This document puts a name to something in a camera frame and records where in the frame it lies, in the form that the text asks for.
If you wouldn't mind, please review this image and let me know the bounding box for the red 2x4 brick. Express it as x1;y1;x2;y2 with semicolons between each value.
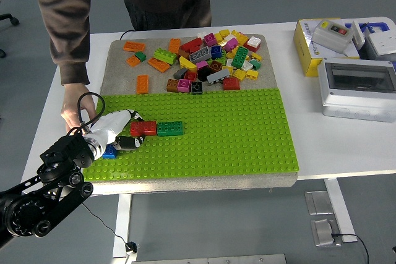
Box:
129;121;158;137

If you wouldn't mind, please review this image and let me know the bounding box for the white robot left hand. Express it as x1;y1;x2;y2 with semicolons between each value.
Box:
88;108;147;153

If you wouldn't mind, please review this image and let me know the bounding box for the blue plastic bin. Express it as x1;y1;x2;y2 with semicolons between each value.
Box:
343;20;396;75

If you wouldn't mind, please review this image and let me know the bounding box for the black office chair base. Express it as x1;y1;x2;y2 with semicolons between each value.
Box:
0;13;20;59

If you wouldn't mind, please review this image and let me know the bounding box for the thin black cable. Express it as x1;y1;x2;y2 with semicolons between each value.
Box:
81;30;137;245

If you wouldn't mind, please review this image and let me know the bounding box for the white wall socket panel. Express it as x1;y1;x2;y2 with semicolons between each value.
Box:
364;28;396;59

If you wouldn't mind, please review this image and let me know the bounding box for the black 2x2 brick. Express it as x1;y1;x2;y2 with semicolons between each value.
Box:
190;80;204;95

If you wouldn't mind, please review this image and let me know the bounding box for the white distribution box clear cover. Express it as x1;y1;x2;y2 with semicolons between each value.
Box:
317;57;396;122

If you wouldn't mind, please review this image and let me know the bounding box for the lime green 2x4 brick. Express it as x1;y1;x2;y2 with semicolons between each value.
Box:
153;48;178;66

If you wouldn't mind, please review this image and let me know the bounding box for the red sloped 2x2 brick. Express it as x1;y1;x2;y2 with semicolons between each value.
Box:
222;77;241;91

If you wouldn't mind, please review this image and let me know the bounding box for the long metal floor plate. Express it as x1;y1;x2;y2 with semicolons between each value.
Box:
131;253;287;264

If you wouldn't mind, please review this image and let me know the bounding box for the lime green baseplate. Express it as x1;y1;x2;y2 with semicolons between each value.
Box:
82;88;300;182

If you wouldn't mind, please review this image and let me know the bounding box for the yellow cardboard box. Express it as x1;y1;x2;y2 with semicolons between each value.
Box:
293;18;361;78

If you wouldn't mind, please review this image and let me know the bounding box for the long red brick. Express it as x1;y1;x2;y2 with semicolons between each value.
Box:
179;37;204;53

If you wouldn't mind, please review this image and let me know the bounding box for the blue 2x2 brick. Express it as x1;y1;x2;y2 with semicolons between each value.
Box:
101;143;119;160

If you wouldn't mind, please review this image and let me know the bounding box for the long grey brick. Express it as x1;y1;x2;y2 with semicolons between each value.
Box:
206;69;231;85

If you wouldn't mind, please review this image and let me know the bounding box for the black floor cable with plug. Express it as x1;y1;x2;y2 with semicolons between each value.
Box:
330;232;371;264

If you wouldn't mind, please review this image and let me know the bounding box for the white push-button switch box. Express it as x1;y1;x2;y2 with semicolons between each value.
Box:
311;19;355;54

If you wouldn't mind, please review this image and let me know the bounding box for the person's right hand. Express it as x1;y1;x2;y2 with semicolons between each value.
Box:
60;82;98;134

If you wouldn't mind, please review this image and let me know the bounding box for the grey 2x4 brick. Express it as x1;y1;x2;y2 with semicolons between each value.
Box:
189;46;212;63

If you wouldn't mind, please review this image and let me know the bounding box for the yellow curved brick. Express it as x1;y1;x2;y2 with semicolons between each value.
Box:
179;56;198;73

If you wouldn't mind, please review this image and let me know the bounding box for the grey-brown mat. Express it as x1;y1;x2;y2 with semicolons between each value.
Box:
83;34;298;196

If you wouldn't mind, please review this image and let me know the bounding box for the magenta 2x2 brick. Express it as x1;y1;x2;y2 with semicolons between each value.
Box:
203;32;218;47
177;79;192;93

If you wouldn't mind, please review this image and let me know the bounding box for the dark green 2x4 brick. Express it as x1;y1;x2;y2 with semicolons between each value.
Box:
231;46;250;69
157;121;184;137

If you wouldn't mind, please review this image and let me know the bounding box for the white switch plate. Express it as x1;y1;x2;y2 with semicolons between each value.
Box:
351;20;365;49

